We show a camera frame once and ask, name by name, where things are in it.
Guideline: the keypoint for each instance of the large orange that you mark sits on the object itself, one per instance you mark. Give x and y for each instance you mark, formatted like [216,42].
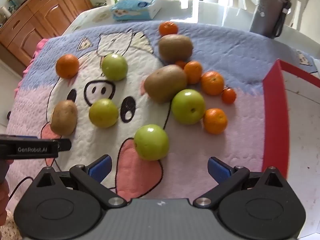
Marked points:
[67,65]

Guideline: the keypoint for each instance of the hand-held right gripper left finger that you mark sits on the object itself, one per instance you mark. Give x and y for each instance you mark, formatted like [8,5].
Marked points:
[102,167]

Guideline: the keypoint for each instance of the person's left hand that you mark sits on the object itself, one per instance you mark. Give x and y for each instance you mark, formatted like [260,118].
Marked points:
[3,202]

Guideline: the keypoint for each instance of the green apple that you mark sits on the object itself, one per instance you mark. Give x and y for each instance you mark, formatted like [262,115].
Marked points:
[151,142]
[188,106]
[103,112]
[114,67]

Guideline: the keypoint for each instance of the wooden cabinet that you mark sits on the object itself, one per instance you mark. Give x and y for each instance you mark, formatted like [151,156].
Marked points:
[37,22]

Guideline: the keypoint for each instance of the blue tissue pack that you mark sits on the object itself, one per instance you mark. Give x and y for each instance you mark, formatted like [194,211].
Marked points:
[136,7]

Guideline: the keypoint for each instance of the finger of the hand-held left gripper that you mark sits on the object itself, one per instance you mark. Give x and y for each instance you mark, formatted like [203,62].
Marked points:
[65,145]

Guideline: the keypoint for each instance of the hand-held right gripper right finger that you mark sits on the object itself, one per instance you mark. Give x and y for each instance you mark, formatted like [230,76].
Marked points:
[218,168]

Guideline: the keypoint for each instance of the cartoon pig printed blanket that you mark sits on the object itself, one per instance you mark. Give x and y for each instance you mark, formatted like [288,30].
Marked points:
[225,45]

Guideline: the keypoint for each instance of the red and white cardboard box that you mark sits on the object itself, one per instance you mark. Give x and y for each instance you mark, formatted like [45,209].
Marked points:
[300,140]

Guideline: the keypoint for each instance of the grey water bottle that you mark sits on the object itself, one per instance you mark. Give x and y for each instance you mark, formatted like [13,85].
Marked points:
[268,10]

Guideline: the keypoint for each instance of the brown kiwi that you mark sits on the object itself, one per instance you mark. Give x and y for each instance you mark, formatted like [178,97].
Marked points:
[165,83]
[64,117]
[175,48]

